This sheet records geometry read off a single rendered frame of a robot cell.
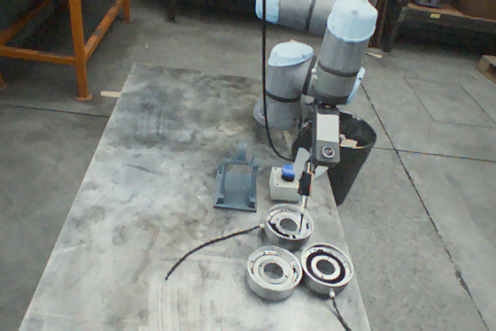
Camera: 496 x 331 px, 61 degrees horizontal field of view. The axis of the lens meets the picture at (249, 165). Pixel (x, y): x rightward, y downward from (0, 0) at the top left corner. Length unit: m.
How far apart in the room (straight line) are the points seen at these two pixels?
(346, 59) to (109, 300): 0.58
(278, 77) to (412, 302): 1.24
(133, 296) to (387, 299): 1.39
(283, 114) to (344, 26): 0.57
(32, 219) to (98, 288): 1.30
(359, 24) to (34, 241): 1.64
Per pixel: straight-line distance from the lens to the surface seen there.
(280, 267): 0.84
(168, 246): 0.88
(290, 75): 1.19
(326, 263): 0.89
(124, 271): 0.84
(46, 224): 2.07
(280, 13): 0.83
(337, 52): 0.73
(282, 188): 0.99
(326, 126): 0.77
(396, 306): 2.00
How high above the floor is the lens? 1.47
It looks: 38 degrees down
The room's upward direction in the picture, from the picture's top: 12 degrees clockwise
